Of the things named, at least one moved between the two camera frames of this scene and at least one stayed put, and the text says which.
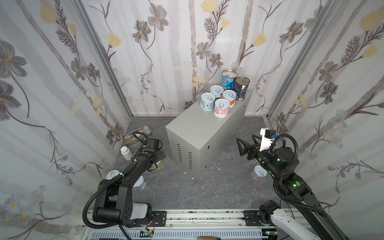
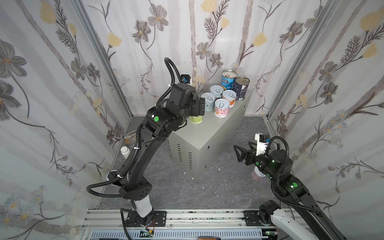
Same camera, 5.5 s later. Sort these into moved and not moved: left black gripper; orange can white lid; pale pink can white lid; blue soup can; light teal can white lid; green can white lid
Moved: left black gripper; green can white lid
Not moved: blue soup can; orange can white lid; light teal can white lid; pale pink can white lid
